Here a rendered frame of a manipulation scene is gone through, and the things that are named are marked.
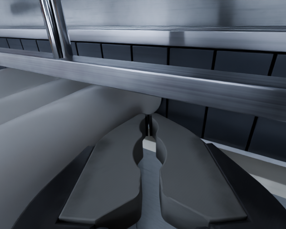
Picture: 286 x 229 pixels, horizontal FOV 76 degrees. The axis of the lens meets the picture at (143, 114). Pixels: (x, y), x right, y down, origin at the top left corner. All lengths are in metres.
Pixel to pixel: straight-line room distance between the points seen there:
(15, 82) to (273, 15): 0.25
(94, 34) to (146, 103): 0.10
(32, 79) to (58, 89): 0.09
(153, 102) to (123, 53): 0.06
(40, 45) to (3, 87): 0.08
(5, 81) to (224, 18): 0.23
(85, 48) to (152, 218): 0.36
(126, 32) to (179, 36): 0.05
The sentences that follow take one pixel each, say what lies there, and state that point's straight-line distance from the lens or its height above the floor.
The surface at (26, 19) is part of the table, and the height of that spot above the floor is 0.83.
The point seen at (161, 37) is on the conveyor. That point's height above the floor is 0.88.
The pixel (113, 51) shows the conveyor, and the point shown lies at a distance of 0.20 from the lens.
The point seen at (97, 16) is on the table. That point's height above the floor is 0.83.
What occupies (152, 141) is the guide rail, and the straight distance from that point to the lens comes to 0.17.
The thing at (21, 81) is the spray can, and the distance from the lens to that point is 0.25.
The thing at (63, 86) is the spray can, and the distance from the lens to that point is 0.17.
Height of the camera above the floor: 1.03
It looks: 48 degrees down
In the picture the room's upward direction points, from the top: 131 degrees counter-clockwise
